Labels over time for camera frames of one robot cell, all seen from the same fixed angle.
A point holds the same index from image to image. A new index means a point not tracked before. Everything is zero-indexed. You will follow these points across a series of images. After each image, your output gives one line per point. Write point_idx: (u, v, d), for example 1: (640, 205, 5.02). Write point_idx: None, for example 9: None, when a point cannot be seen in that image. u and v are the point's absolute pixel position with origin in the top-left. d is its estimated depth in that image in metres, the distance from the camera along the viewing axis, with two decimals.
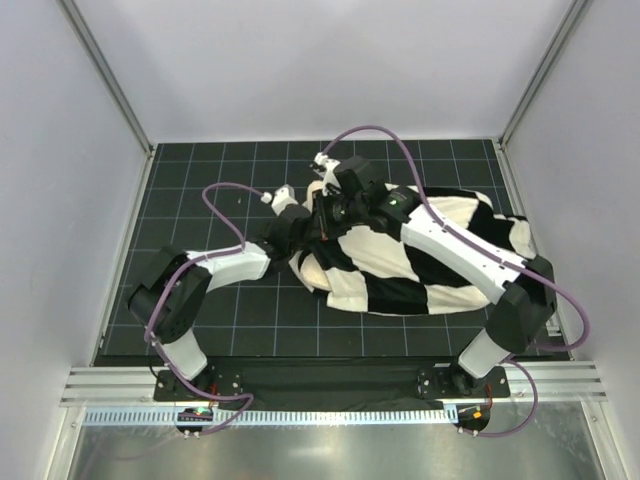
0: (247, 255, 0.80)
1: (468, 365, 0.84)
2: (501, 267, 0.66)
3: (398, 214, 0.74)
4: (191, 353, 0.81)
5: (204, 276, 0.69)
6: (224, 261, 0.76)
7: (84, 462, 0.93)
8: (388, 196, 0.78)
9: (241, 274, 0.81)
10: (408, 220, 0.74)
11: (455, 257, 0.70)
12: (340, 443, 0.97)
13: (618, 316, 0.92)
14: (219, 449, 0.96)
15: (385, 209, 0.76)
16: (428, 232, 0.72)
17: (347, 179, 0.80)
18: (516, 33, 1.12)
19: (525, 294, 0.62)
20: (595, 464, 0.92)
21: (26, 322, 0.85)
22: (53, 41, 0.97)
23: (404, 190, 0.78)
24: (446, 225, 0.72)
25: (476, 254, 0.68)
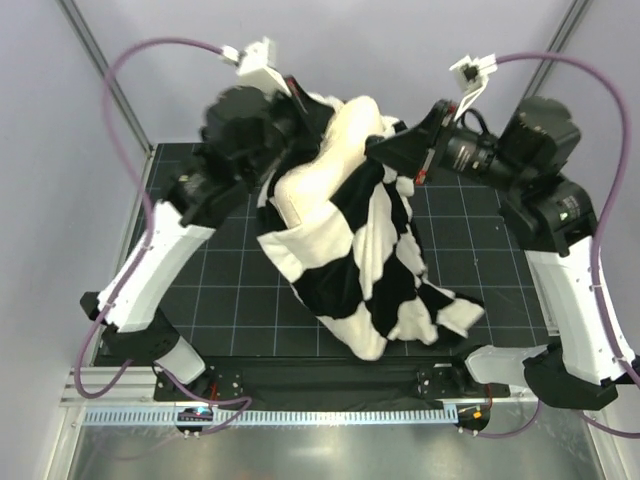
0: (155, 256, 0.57)
1: (472, 365, 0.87)
2: (611, 358, 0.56)
3: (559, 241, 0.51)
4: (186, 360, 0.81)
5: (114, 339, 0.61)
6: (133, 291, 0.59)
7: (84, 462, 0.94)
8: (556, 201, 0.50)
9: (182, 259, 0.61)
10: (563, 255, 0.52)
11: (574, 321, 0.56)
12: (339, 443, 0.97)
13: None
14: (218, 449, 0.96)
15: (548, 220, 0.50)
16: (573, 281, 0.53)
17: (532, 147, 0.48)
18: (516, 33, 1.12)
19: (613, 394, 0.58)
20: (594, 464, 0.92)
21: (25, 322, 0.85)
22: (53, 39, 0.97)
23: (585, 207, 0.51)
24: (598, 285, 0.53)
25: (600, 333, 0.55)
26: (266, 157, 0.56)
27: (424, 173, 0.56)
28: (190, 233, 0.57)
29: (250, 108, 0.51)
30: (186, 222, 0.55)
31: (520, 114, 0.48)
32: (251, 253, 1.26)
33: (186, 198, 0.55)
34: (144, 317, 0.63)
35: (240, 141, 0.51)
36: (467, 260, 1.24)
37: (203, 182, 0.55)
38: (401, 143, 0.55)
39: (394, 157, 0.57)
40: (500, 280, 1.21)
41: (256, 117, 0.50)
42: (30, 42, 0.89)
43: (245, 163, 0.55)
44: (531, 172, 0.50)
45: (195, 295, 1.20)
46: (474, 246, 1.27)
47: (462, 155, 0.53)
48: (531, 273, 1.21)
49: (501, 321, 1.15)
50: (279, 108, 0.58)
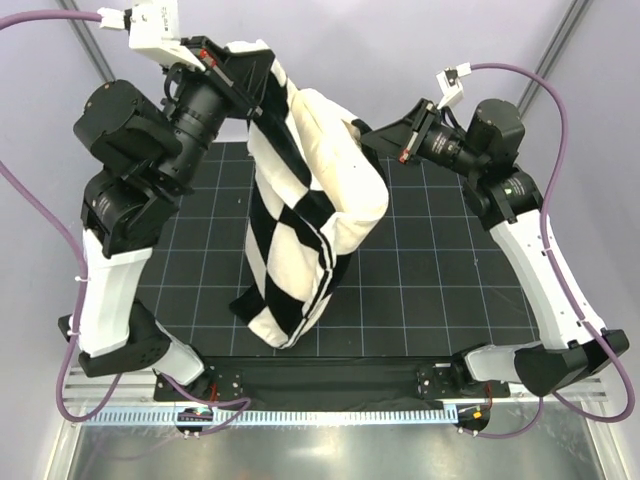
0: (96, 285, 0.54)
1: (471, 362, 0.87)
2: (577, 322, 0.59)
3: (506, 211, 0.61)
4: (183, 363, 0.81)
5: (89, 364, 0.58)
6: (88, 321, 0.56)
7: (84, 462, 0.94)
8: (504, 181, 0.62)
9: (129, 280, 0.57)
10: (513, 221, 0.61)
11: (535, 286, 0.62)
12: (339, 443, 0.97)
13: (624, 317, 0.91)
14: (218, 448, 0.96)
15: (496, 195, 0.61)
16: (525, 245, 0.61)
17: (483, 137, 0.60)
18: (515, 34, 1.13)
19: (584, 364, 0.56)
20: (594, 464, 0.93)
21: (24, 324, 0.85)
22: (52, 40, 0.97)
23: (530, 187, 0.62)
24: (549, 248, 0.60)
25: (561, 296, 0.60)
26: (177, 161, 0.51)
27: (407, 151, 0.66)
28: (115, 263, 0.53)
29: (119, 116, 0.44)
30: (109, 251, 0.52)
31: (478, 111, 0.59)
32: None
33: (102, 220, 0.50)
34: (117, 335, 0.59)
35: (127, 148, 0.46)
36: (467, 261, 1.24)
37: (111, 203, 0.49)
38: (393, 131, 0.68)
39: (386, 143, 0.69)
40: (500, 280, 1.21)
41: (123, 129, 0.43)
42: (31, 45, 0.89)
43: (155, 170, 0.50)
44: (486, 158, 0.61)
45: (195, 295, 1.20)
46: (474, 246, 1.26)
47: (437, 143, 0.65)
48: None
49: (501, 321, 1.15)
50: (191, 90, 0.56)
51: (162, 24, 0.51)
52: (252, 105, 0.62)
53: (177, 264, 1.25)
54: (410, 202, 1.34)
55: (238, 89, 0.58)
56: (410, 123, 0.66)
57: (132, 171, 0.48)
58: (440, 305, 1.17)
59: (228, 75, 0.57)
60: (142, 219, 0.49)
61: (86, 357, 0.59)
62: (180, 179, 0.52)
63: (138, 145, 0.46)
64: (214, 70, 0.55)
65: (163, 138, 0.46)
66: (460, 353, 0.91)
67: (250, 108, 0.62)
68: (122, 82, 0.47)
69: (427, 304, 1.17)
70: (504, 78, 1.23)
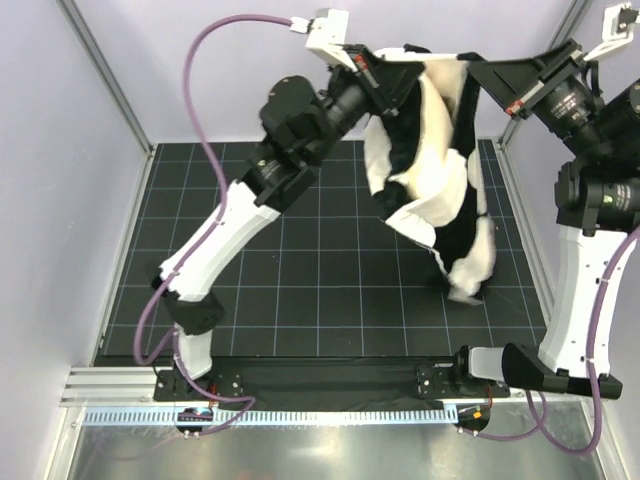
0: (228, 227, 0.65)
1: (473, 359, 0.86)
2: (581, 357, 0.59)
3: (588, 219, 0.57)
4: (200, 353, 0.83)
5: (172, 304, 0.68)
6: (196, 264, 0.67)
7: (84, 462, 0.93)
8: (611, 186, 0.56)
9: (247, 235, 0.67)
10: (588, 234, 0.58)
11: (566, 302, 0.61)
12: (339, 443, 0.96)
13: (621, 312, 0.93)
14: (219, 449, 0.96)
15: (591, 193, 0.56)
16: (582, 264, 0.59)
17: (620, 125, 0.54)
18: (513, 33, 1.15)
19: (562, 391, 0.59)
20: (595, 464, 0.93)
21: (26, 322, 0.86)
22: (54, 39, 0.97)
23: (636, 205, 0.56)
24: (606, 280, 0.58)
25: (582, 328, 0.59)
26: (320, 142, 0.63)
27: (521, 103, 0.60)
28: (260, 213, 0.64)
29: (297, 105, 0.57)
30: (260, 202, 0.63)
31: (633, 88, 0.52)
32: (251, 253, 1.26)
33: (263, 182, 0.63)
34: (200, 288, 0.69)
35: (296, 129, 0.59)
36: None
37: (274, 171, 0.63)
38: (514, 73, 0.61)
39: (497, 83, 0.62)
40: (499, 280, 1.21)
41: (305, 112, 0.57)
42: (32, 43, 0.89)
43: (304, 148, 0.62)
44: (606, 147, 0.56)
45: None
46: None
47: (563, 103, 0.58)
48: (531, 273, 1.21)
49: (500, 321, 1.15)
50: (343, 88, 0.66)
51: (332, 33, 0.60)
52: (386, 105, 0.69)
53: None
54: None
55: (379, 91, 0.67)
56: (541, 67, 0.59)
57: (293, 145, 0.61)
58: (440, 305, 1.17)
59: (374, 79, 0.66)
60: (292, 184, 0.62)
61: (175, 295, 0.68)
62: (318, 155, 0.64)
63: (303, 126, 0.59)
64: (364, 72, 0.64)
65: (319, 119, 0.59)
66: (466, 345, 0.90)
67: (384, 109, 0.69)
68: (299, 77, 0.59)
69: (428, 303, 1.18)
70: None
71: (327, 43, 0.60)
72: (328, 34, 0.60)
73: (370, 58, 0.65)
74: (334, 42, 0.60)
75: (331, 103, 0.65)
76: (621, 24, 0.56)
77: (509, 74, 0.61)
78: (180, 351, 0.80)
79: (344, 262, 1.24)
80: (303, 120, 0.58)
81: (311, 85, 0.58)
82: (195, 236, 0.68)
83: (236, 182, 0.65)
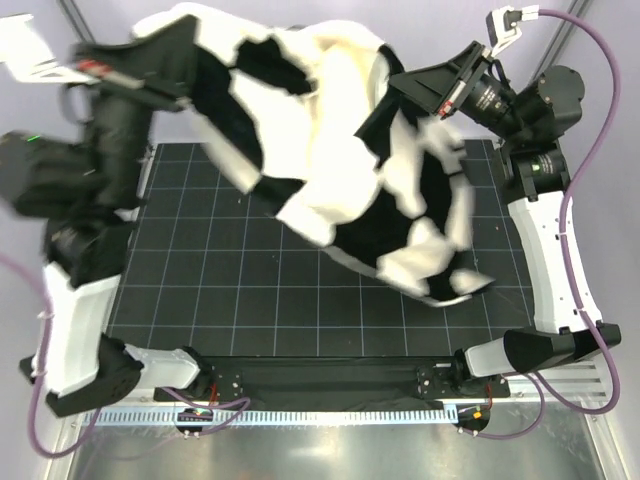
0: (60, 317, 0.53)
1: (468, 356, 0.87)
2: (574, 309, 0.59)
3: (528, 188, 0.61)
4: (177, 368, 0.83)
5: (57, 403, 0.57)
6: (56, 359, 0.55)
7: (84, 462, 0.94)
8: (535, 156, 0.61)
9: (96, 309, 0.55)
10: (533, 201, 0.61)
11: (540, 266, 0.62)
12: (339, 443, 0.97)
13: (622, 312, 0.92)
14: (219, 448, 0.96)
15: (522, 170, 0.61)
16: (539, 226, 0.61)
17: (533, 113, 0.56)
18: None
19: (571, 350, 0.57)
20: (595, 464, 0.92)
21: (25, 322, 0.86)
22: None
23: (560, 166, 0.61)
24: (563, 234, 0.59)
25: (564, 283, 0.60)
26: (115, 188, 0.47)
27: (451, 105, 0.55)
28: (85, 291, 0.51)
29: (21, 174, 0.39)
30: (75, 283, 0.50)
31: (540, 81, 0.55)
32: (251, 253, 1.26)
33: (66, 253, 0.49)
34: (84, 372, 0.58)
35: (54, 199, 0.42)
36: None
37: (74, 237, 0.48)
38: (431, 77, 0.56)
39: (420, 89, 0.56)
40: (500, 280, 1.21)
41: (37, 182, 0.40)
42: None
43: (94, 201, 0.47)
44: (528, 132, 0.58)
45: (195, 296, 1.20)
46: (474, 246, 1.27)
47: (485, 98, 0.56)
48: None
49: (500, 321, 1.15)
50: (101, 102, 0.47)
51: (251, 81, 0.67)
52: (175, 95, 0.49)
53: (177, 264, 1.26)
54: None
55: (149, 87, 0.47)
56: (457, 69, 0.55)
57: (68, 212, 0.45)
58: (440, 305, 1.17)
59: (125, 75, 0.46)
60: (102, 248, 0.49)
61: (54, 396, 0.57)
62: (122, 194, 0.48)
63: (64, 192, 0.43)
64: (108, 79, 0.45)
65: (68, 182, 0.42)
66: (461, 349, 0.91)
67: (178, 101, 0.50)
68: (15, 137, 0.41)
69: (429, 303, 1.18)
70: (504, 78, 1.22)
71: (30, 70, 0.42)
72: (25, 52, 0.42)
73: (109, 51, 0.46)
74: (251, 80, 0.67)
75: (100, 127, 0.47)
76: (512, 22, 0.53)
77: (429, 81, 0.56)
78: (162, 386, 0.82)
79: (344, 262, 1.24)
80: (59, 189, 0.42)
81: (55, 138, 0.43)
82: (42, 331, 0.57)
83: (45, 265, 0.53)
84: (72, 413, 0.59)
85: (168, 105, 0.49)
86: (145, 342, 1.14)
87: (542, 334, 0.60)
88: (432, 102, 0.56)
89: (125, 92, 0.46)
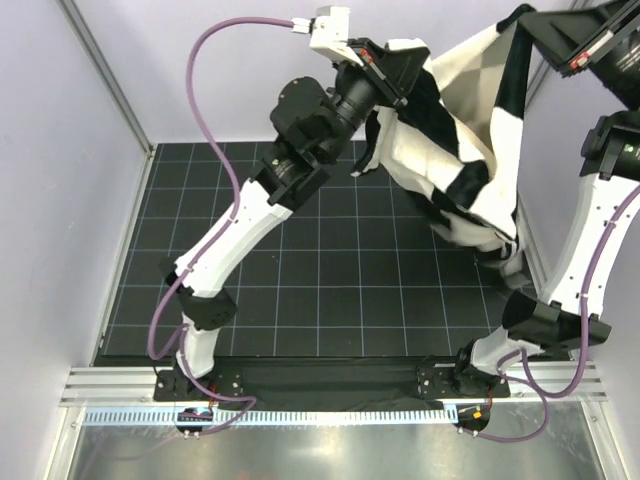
0: (241, 225, 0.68)
1: (477, 343, 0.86)
2: (576, 293, 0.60)
3: (608, 163, 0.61)
4: (205, 352, 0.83)
5: (186, 300, 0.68)
6: (212, 259, 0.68)
7: (84, 462, 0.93)
8: (637, 139, 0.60)
9: (259, 233, 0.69)
10: (607, 179, 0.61)
11: (571, 243, 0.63)
12: (339, 444, 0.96)
13: (622, 310, 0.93)
14: (219, 448, 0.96)
15: (612, 145, 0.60)
16: (594, 207, 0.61)
17: None
18: None
19: (550, 320, 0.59)
20: (595, 465, 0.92)
21: (27, 320, 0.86)
22: (55, 40, 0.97)
23: None
24: (612, 222, 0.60)
25: (584, 265, 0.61)
26: (333, 140, 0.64)
27: (587, 56, 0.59)
28: (274, 212, 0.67)
29: (309, 106, 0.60)
30: (273, 201, 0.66)
31: None
32: (251, 252, 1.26)
33: (277, 181, 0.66)
34: (216, 286, 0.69)
35: (309, 130, 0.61)
36: (466, 260, 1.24)
37: (288, 170, 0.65)
38: (574, 27, 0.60)
39: (557, 40, 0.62)
40: (500, 280, 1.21)
41: (311, 116, 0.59)
42: (34, 43, 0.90)
43: (318, 146, 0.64)
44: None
45: None
46: None
47: (628, 57, 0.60)
48: (532, 274, 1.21)
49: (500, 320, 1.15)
50: (351, 78, 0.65)
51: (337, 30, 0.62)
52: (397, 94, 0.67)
53: None
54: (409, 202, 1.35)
55: (389, 82, 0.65)
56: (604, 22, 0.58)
57: (306, 145, 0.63)
58: (440, 305, 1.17)
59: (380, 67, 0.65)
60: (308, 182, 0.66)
61: (189, 292, 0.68)
62: (333, 153, 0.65)
63: (315, 129, 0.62)
64: (370, 65, 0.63)
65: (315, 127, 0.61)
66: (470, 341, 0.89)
67: (397, 101, 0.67)
68: (309, 80, 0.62)
69: (429, 303, 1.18)
70: None
71: (333, 43, 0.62)
72: (333, 31, 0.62)
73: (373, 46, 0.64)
74: (338, 40, 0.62)
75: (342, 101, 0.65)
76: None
77: (570, 31, 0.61)
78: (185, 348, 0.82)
79: (344, 262, 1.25)
80: (313, 123, 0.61)
81: (321, 86, 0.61)
82: (208, 233, 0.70)
83: (248, 184, 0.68)
84: (187, 312, 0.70)
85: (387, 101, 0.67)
86: (146, 341, 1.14)
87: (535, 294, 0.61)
88: (566, 54, 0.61)
89: (372, 79, 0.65)
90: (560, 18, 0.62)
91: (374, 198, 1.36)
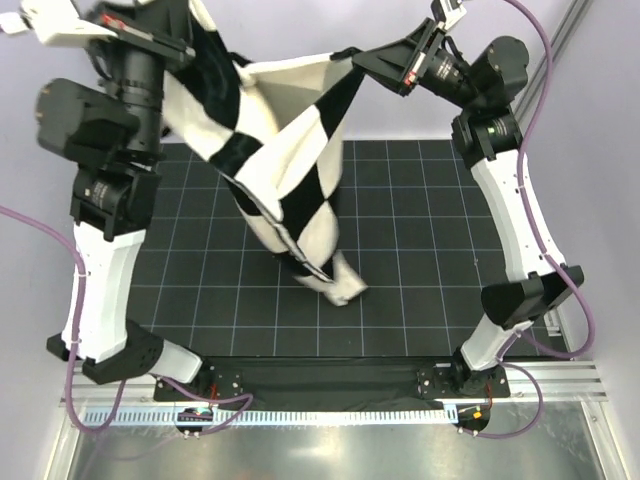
0: (98, 275, 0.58)
1: (466, 350, 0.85)
2: (539, 256, 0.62)
3: (486, 148, 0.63)
4: (181, 362, 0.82)
5: (96, 376, 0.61)
6: (93, 321, 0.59)
7: (84, 462, 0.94)
8: (491, 121, 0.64)
9: (126, 269, 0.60)
10: (493, 159, 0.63)
11: (506, 223, 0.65)
12: (339, 443, 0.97)
13: (621, 309, 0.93)
14: (219, 449, 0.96)
15: (479, 134, 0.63)
16: (501, 183, 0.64)
17: (486, 80, 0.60)
18: None
19: (539, 293, 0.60)
20: (594, 464, 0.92)
21: (27, 317, 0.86)
22: None
23: (513, 128, 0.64)
24: (523, 187, 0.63)
25: (529, 232, 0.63)
26: (142, 134, 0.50)
27: (414, 74, 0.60)
28: (120, 244, 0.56)
29: (71, 115, 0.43)
30: (110, 235, 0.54)
31: (490, 52, 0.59)
32: (252, 252, 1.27)
33: (100, 210, 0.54)
34: (118, 338, 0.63)
35: (94, 143, 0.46)
36: (466, 260, 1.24)
37: (107, 190, 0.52)
38: (391, 54, 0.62)
39: (383, 66, 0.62)
40: (500, 280, 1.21)
41: (84, 124, 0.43)
42: None
43: (125, 149, 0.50)
44: (482, 100, 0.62)
45: (195, 295, 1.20)
46: (474, 246, 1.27)
47: (443, 69, 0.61)
48: None
49: None
50: (118, 62, 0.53)
51: (66, 15, 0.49)
52: (179, 47, 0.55)
53: (177, 264, 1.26)
54: (410, 202, 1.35)
55: (158, 38, 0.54)
56: (415, 45, 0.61)
57: (109, 157, 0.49)
58: (440, 305, 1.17)
59: (142, 30, 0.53)
60: (136, 198, 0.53)
61: (91, 361, 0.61)
62: (151, 151, 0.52)
63: (101, 137, 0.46)
64: (125, 32, 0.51)
65: (104, 135, 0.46)
66: (459, 350, 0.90)
67: (188, 51, 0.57)
68: (61, 81, 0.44)
69: (429, 303, 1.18)
70: None
71: (73, 24, 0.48)
72: (57, 16, 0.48)
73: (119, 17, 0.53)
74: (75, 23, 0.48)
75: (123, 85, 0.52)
76: (458, 0, 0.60)
77: (390, 61, 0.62)
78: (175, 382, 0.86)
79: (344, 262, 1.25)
80: (98, 133, 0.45)
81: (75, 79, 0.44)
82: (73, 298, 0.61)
83: (77, 229, 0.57)
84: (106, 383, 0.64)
85: (179, 58, 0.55)
86: None
87: (512, 282, 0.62)
88: (395, 76, 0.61)
89: (141, 44, 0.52)
90: (372, 51, 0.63)
91: (373, 198, 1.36)
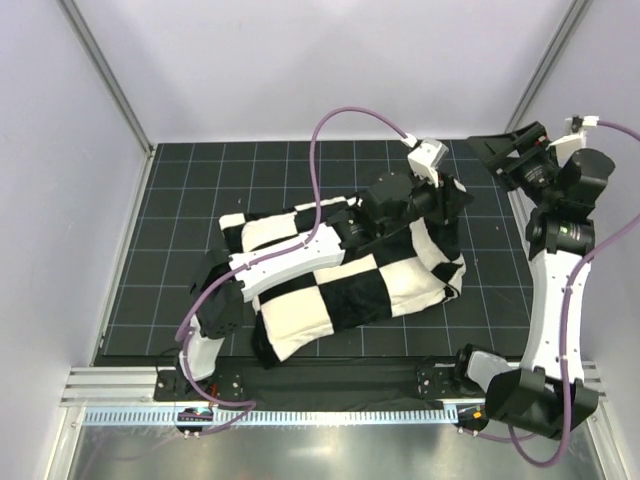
0: (308, 252, 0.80)
1: (475, 356, 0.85)
2: (554, 357, 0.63)
3: (550, 240, 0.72)
4: (203, 360, 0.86)
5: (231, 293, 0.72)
6: (270, 268, 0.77)
7: (84, 462, 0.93)
8: (567, 224, 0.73)
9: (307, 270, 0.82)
10: (553, 252, 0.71)
11: (537, 312, 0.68)
12: (339, 443, 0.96)
13: (620, 309, 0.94)
14: (219, 449, 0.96)
15: (550, 228, 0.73)
16: (550, 277, 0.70)
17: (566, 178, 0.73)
18: (512, 34, 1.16)
19: (536, 390, 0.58)
20: (595, 464, 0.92)
21: (27, 318, 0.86)
22: (54, 41, 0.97)
23: (585, 237, 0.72)
24: (569, 286, 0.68)
25: (554, 329, 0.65)
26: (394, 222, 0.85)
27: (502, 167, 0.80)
28: (337, 258, 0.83)
29: (384, 193, 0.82)
30: (344, 246, 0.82)
31: (577, 159, 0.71)
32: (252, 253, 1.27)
33: (348, 238, 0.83)
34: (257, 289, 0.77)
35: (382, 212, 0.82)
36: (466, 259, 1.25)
37: (358, 233, 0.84)
38: (496, 144, 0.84)
39: (486, 148, 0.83)
40: (500, 280, 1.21)
41: (383, 204, 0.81)
42: (33, 43, 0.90)
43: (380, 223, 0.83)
44: (558, 192, 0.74)
45: None
46: (474, 246, 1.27)
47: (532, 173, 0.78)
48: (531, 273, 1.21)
49: (499, 319, 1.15)
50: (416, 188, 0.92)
51: (429, 151, 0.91)
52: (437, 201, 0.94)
53: (177, 264, 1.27)
54: None
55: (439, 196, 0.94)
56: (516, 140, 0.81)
57: (379, 219, 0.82)
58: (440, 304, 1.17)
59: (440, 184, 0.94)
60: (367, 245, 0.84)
61: (239, 284, 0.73)
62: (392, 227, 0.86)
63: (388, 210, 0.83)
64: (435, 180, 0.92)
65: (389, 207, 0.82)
66: (469, 344, 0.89)
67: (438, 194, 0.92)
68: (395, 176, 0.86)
69: None
70: (512, 59, 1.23)
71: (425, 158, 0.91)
72: (425, 154, 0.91)
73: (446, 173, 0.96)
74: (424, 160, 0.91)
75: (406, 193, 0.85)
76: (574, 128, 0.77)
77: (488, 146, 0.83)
78: (188, 350, 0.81)
79: None
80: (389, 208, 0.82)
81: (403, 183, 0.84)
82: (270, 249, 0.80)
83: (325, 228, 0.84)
84: (219, 307, 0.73)
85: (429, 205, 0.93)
86: (146, 341, 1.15)
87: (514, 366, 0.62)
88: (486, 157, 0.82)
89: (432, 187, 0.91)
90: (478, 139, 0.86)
91: None
